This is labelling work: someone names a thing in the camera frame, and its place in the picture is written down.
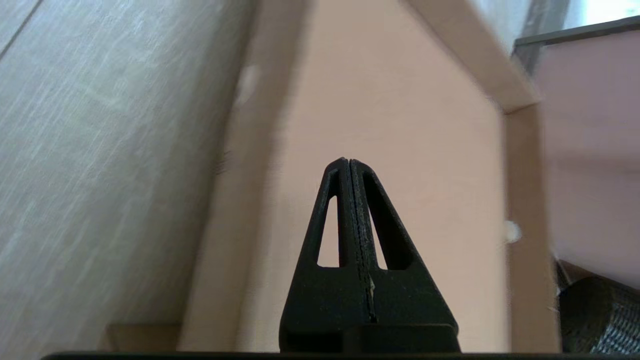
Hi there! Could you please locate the brown cardboard shoe box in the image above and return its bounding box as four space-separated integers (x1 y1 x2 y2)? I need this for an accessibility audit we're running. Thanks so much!
105 0 593 353

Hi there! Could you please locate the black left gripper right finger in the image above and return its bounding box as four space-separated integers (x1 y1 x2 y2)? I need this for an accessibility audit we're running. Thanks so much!
349 159 461 353

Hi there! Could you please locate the white mesh lace-up sneaker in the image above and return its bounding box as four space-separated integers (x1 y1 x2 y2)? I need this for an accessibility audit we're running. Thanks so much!
559 276 640 354

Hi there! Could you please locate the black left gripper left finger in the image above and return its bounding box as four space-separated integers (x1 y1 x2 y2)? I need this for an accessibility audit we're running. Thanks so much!
279 157 375 353

